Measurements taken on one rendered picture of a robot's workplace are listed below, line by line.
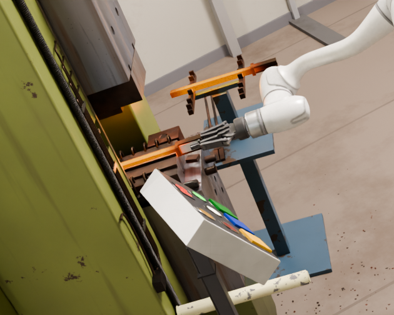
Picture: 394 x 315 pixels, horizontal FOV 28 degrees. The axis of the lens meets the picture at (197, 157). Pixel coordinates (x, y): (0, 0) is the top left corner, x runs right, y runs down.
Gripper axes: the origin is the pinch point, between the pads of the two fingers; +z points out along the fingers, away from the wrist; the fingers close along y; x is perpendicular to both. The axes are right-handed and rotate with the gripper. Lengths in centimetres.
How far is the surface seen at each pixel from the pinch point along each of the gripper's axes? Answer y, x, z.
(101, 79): -17.4, 40.5, 12.8
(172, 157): -3.2, -0.7, 6.8
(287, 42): 272, -100, -33
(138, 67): 0.3, 32.8, 5.2
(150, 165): -3.9, -0.7, 14.7
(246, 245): -70, 7, -18
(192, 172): -4.1, -8.2, 2.4
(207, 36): 283, -81, 19
